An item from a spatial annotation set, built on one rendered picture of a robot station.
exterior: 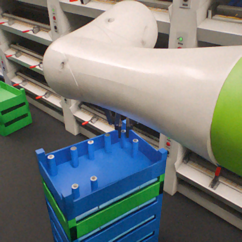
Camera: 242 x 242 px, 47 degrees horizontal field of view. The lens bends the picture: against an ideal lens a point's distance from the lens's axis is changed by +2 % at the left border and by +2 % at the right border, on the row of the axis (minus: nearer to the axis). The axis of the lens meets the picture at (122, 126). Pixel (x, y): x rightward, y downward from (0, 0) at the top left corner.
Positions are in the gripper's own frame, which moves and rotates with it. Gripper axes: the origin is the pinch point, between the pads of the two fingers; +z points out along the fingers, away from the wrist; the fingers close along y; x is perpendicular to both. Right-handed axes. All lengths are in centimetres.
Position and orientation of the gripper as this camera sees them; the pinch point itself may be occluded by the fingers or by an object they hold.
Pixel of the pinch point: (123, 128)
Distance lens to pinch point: 81.5
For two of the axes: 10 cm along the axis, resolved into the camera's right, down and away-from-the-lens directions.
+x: -0.6, -8.5, 5.3
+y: 10.0, -0.3, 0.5
